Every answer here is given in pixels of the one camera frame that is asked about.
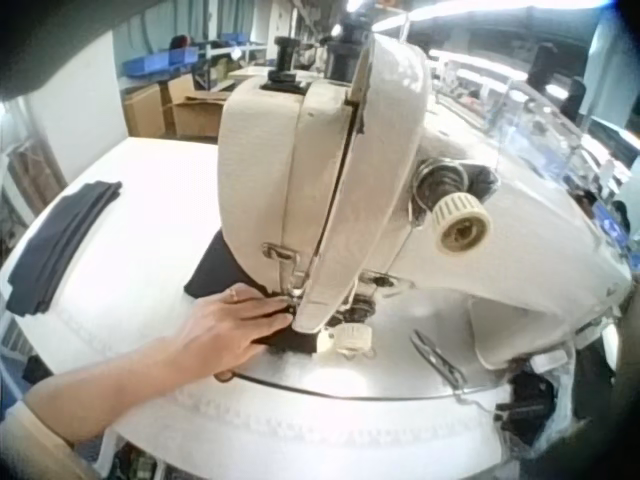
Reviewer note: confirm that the person's left hand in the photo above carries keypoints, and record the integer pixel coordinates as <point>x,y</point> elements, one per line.
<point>215,335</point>

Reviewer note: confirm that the clear plastic bag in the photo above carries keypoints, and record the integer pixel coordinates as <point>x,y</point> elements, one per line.
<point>565,395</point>

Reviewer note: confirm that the blue control panel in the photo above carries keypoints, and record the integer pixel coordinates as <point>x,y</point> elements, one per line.
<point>612,225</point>

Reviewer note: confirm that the metal thread snips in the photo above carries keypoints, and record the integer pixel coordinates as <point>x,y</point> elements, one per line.
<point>440,362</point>

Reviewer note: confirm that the stack of dark grey fabric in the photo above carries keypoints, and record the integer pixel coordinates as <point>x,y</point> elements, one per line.
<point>55,240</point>

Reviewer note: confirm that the black thread spool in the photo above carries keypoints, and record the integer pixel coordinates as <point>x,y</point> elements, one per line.
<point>285,57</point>
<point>346,50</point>

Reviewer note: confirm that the clear plastic guard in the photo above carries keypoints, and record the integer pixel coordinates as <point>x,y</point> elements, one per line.
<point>540,130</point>

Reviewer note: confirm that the cardboard box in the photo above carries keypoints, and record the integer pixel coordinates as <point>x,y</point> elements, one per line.
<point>142,110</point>
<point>197,117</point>

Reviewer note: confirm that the black thread cone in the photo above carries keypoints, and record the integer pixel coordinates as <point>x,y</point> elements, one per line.
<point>575,99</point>
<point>545,65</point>

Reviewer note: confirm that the black fabric piece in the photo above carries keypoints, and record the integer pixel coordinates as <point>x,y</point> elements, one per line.
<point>215,270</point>

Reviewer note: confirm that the blue plastic bin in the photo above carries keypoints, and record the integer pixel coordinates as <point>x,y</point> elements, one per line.
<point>155,62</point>

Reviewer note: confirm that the cream industrial sewing machine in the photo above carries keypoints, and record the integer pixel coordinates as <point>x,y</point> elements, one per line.
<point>380,150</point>

